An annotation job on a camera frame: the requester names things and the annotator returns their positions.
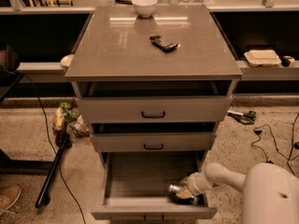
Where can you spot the redbull can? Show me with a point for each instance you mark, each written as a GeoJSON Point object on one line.
{"type": "Point", "coordinates": [193, 201]}

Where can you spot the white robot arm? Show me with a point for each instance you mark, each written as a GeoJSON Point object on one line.
{"type": "Point", "coordinates": [270, 194]}

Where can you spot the bottom grey drawer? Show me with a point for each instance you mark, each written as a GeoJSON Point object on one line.
{"type": "Point", "coordinates": [137, 187]}

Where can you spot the grey drawer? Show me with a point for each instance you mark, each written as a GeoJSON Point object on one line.
{"type": "Point", "coordinates": [137, 187]}
{"type": "Point", "coordinates": [165, 136]}
{"type": "Point", "coordinates": [153, 101]}

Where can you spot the middle grey drawer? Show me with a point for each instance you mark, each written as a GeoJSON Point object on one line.
{"type": "Point", "coordinates": [165, 136]}

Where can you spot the top grey drawer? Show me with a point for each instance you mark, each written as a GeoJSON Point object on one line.
{"type": "Point", "coordinates": [153, 101]}

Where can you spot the grey drawer cabinet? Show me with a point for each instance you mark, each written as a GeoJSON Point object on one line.
{"type": "Point", "coordinates": [116, 47]}

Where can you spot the black pole on floor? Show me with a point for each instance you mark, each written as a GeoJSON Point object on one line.
{"type": "Point", "coordinates": [44, 197]}

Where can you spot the black calculator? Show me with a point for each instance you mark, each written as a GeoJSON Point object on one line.
{"type": "Point", "coordinates": [162, 43]}

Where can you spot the white foam food container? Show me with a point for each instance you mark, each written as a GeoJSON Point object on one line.
{"type": "Point", "coordinates": [262, 57]}

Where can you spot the yellow tape measure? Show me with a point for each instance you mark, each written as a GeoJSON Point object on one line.
{"type": "Point", "coordinates": [287, 61]}

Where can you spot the white plate on ledge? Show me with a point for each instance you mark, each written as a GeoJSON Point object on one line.
{"type": "Point", "coordinates": [66, 60]}

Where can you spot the tan shoe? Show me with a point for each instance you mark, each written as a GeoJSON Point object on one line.
{"type": "Point", "coordinates": [8, 197]}

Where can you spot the white bowl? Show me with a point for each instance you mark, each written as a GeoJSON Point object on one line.
{"type": "Point", "coordinates": [145, 8]}

